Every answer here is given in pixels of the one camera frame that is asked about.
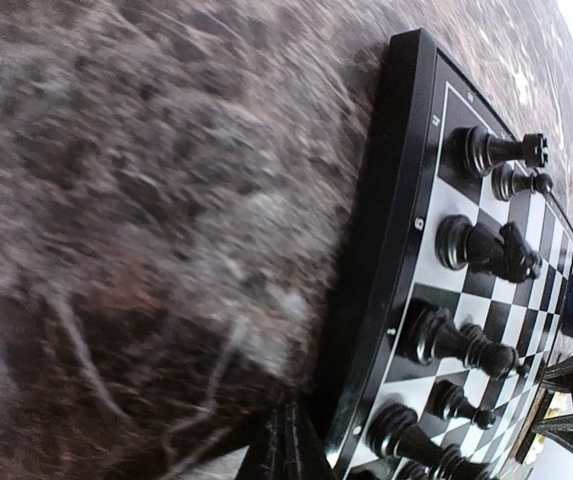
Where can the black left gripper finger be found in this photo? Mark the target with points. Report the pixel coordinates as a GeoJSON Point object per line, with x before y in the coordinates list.
{"type": "Point", "coordinates": [286, 447]}

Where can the black and white chessboard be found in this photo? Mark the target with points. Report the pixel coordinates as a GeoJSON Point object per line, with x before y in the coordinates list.
{"type": "Point", "coordinates": [410, 182]}

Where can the black chess queen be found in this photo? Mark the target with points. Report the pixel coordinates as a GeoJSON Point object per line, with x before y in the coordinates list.
{"type": "Point", "coordinates": [395, 432]}

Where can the black chess pawn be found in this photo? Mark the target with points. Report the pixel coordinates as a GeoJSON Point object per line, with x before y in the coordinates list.
{"type": "Point", "coordinates": [450, 402]}
{"type": "Point", "coordinates": [507, 182]}

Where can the black chess bishop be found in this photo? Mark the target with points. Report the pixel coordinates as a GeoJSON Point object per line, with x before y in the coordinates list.
{"type": "Point", "coordinates": [430, 334]}

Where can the black chess knight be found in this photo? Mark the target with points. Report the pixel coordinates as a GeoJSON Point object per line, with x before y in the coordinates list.
{"type": "Point", "coordinates": [504, 254]}

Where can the black chess rook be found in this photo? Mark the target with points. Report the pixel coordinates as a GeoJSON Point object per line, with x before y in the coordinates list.
{"type": "Point", "coordinates": [479, 151]}

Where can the gold metal tray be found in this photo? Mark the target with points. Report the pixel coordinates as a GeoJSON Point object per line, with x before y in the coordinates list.
{"type": "Point", "coordinates": [547, 404]}

